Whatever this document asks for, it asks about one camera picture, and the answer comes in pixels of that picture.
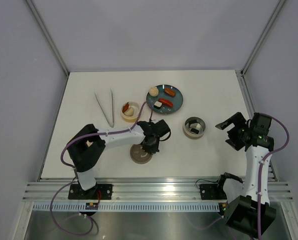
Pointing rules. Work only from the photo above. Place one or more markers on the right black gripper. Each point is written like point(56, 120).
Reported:
point(238, 120)

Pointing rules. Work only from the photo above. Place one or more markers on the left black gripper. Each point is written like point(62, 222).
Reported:
point(153, 149)

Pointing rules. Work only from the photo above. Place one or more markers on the grey lunch box lid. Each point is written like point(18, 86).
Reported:
point(138, 155)

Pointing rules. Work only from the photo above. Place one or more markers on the white steamed bun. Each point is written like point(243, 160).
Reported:
point(129, 112)
point(153, 91)

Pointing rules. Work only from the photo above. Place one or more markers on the grey steel lunch box container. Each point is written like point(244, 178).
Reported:
point(194, 127)

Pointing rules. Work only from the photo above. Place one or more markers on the red sausage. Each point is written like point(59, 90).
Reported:
point(165, 102)
point(125, 107)

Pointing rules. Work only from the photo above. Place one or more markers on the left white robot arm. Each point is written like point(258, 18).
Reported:
point(87, 146)

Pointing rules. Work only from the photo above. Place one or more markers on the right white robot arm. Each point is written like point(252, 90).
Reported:
point(248, 206)

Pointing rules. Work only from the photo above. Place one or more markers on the yellow lunch box container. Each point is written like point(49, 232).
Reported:
point(136, 107)

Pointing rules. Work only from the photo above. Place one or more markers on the yellow lunch box lid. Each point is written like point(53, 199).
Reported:
point(88, 143)

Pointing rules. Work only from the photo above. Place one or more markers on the small black white sushi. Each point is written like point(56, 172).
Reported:
point(157, 105)

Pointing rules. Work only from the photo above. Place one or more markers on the blue ceramic plate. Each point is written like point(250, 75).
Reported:
point(177, 100)

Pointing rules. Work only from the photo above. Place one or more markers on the brown roasted meat piece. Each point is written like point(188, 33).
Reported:
point(170, 92)

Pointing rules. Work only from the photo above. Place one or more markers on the right aluminium frame post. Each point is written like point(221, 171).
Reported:
point(264, 34)

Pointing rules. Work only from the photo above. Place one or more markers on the aluminium frame post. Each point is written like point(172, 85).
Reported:
point(47, 36)
point(264, 34)

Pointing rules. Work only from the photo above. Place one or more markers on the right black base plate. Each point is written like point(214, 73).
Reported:
point(210, 190)

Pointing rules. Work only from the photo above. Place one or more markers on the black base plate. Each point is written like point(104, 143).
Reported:
point(100, 191)
point(210, 190)

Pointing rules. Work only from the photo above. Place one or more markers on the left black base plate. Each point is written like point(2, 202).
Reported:
point(100, 191)

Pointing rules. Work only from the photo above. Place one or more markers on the white slotted cable duct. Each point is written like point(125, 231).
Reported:
point(138, 207)

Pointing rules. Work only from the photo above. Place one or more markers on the aluminium front rail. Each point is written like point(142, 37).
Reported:
point(161, 189)

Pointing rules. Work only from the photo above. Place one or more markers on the left aluminium frame post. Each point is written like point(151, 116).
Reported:
point(47, 36)

